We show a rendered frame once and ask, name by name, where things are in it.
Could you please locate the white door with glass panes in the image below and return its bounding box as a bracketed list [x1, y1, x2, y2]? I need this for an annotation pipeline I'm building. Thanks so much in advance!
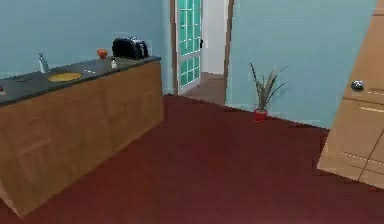
[175, 0, 204, 96]

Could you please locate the green plant in red pot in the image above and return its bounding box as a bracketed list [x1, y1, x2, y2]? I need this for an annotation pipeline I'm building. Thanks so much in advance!
[249, 62, 290, 123]

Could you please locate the black toaster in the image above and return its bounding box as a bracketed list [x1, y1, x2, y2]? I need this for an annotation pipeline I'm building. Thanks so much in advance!
[111, 36, 150, 61]

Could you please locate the wooden counter with dark top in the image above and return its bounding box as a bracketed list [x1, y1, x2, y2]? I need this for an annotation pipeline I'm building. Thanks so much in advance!
[0, 55, 165, 219]

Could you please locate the yellow plate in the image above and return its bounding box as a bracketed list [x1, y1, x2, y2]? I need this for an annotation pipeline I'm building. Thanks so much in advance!
[47, 72, 84, 83]

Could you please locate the grey bottle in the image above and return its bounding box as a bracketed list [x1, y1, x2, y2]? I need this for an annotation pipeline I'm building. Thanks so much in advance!
[37, 53, 50, 74]

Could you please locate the silver round door knob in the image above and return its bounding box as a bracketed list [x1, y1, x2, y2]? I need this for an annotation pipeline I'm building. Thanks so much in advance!
[350, 79, 365, 93]

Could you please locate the light wooden door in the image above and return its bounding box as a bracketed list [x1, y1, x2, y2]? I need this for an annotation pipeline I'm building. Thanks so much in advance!
[316, 0, 384, 190]

